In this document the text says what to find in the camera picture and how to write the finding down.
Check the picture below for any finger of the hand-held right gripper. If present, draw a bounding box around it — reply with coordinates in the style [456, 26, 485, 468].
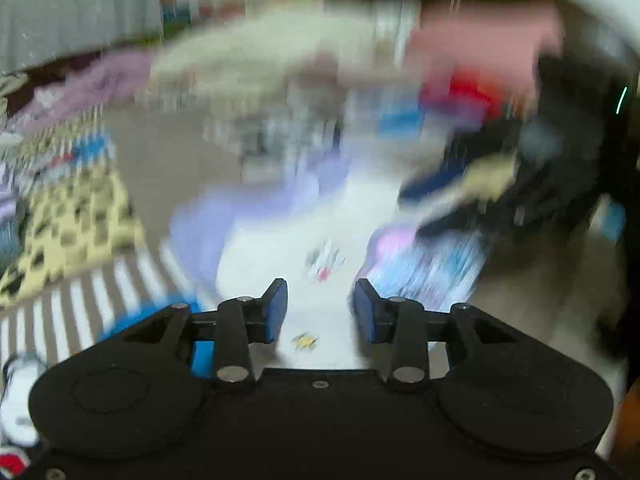
[399, 162, 469, 203]
[414, 202, 507, 242]

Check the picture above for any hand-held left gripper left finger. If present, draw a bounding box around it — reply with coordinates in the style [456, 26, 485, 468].
[107, 278, 289, 394]

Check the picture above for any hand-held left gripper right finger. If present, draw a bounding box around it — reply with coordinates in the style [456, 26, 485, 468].
[354, 278, 539, 394]

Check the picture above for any pale yellow garment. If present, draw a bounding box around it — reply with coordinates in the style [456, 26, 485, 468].
[459, 154, 522, 202]

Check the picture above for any white shirt with purple sleeves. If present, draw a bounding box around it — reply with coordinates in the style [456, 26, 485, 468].
[169, 150, 487, 372]

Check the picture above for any red garment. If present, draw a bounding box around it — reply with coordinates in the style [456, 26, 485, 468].
[424, 74, 502, 117]

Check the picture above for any pink garment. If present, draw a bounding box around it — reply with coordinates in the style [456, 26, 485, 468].
[404, 4, 567, 97]

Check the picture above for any cartoon mouse printed blanket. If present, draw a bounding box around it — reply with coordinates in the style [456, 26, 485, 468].
[0, 70, 640, 480]

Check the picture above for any cream quilt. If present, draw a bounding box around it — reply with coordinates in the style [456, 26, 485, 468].
[149, 9, 382, 112]

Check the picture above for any grey curtain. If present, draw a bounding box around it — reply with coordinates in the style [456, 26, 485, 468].
[0, 0, 167, 72]

